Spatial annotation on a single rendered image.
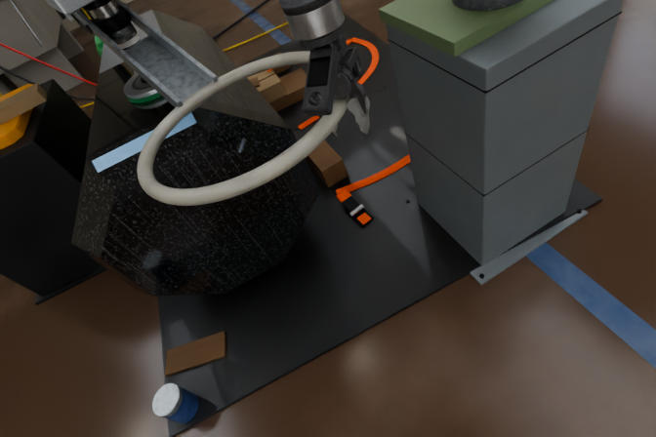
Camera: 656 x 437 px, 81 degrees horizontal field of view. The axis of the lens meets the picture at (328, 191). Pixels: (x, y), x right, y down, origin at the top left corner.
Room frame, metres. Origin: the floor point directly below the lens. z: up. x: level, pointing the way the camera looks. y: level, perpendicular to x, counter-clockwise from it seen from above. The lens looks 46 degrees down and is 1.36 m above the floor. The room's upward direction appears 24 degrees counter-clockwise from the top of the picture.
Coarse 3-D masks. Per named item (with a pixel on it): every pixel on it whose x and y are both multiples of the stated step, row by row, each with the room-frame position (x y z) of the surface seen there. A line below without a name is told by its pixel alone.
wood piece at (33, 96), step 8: (32, 88) 1.77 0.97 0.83; (40, 88) 1.78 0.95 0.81; (16, 96) 1.76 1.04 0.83; (24, 96) 1.72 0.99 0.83; (32, 96) 1.71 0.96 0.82; (40, 96) 1.71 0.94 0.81; (0, 104) 1.74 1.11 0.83; (8, 104) 1.70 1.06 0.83; (16, 104) 1.69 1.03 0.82; (24, 104) 1.70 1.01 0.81; (32, 104) 1.70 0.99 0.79; (0, 112) 1.68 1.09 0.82; (8, 112) 1.68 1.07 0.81; (16, 112) 1.69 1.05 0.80; (0, 120) 1.67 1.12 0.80; (8, 120) 1.68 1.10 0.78
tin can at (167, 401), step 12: (168, 384) 0.64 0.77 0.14; (156, 396) 0.62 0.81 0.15; (168, 396) 0.60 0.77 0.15; (180, 396) 0.59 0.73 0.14; (192, 396) 0.61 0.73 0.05; (156, 408) 0.58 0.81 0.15; (168, 408) 0.56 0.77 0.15; (180, 408) 0.56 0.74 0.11; (192, 408) 0.57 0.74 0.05; (180, 420) 0.55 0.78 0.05
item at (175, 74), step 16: (64, 16) 1.45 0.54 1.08; (80, 16) 1.36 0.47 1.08; (96, 32) 1.29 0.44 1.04; (160, 32) 1.18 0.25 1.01; (112, 48) 1.21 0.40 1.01; (128, 48) 1.22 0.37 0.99; (144, 48) 1.20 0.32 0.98; (160, 48) 1.18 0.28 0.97; (176, 48) 1.09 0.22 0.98; (128, 64) 1.16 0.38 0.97; (144, 64) 1.13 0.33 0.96; (160, 64) 1.11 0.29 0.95; (176, 64) 1.09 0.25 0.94; (192, 64) 1.03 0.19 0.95; (160, 80) 1.05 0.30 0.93; (176, 80) 1.03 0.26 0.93; (192, 80) 1.01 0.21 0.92; (208, 80) 0.98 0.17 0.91; (176, 96) 0.98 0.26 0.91
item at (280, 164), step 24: (240, 72) 0.94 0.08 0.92; (192, 96) 0.92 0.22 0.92; (168, 120) 0.86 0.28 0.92; (336, 120) 0.55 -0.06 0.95; (144, 144) 0.78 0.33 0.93; (312, 144) 0.51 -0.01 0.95; (144, 168) 0.68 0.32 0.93; (264, 168) 0.49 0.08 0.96; (288, 168) 0.49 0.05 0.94; (168, 192) 0.55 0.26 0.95; (192, 192) 0.52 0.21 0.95; (216, 192) 0.50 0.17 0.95; (240, 192) 0.48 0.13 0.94
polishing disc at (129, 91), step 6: (132, 78) 1.36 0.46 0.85; (138, 78) 1.34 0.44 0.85; (126, 84) 1.34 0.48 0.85; (132, 84) 1.32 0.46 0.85; (138, 84) 1.30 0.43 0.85; (144, 84) 1.27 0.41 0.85; (126, 90) 1.29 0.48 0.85; (132, 90) 1.27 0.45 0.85; (138, 90) 1.25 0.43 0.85; (144, 90) 1.23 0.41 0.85; (150, 90) 1.21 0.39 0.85; (132, 96) 1.23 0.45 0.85; (138, 96) 1.22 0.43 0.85; (144, 96) 1.21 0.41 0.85
